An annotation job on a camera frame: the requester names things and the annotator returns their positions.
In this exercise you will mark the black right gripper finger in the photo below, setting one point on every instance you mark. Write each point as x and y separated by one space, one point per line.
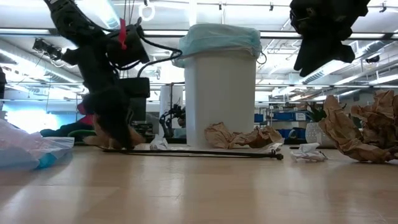
306 53
326 57

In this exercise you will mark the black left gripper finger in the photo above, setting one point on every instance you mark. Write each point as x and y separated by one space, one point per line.
115 135
127 135

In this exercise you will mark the white paper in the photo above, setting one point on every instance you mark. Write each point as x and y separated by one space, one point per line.
308 154
159 143

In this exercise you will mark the long black zip tie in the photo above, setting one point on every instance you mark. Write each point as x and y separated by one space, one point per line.
186 152

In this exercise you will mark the large brown paper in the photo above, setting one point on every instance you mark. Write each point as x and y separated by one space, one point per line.
345 137

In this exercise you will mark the light blue trash bag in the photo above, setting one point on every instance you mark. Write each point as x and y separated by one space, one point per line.
217 37

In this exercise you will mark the white trash bag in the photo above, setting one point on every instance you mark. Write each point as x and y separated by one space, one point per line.
25 149

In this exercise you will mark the white plastic trash can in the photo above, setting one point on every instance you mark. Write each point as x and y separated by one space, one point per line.
217 99

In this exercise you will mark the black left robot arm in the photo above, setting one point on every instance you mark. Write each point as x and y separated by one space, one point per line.
71 21

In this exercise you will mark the red angular object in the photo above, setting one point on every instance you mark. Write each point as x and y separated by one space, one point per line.
87 119

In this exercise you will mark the black monitor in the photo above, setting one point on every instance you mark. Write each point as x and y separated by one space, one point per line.
140 90

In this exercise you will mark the dark cloth heap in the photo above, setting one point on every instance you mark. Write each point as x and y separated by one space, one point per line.
62 130

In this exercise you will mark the blue labelled storage bin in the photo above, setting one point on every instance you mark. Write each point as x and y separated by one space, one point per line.
289 116

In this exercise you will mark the succulent in white pot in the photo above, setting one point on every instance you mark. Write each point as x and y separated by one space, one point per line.
314 137

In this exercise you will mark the black ceiling fixture cluster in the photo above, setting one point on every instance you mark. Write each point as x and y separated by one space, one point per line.
46 48

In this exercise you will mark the flat clear plastic scrap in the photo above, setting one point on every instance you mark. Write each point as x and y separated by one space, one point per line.
275 145

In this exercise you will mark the black table edge rail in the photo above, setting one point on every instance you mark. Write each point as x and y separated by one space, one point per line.
178 140

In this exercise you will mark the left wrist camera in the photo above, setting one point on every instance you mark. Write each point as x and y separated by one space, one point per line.
133 46

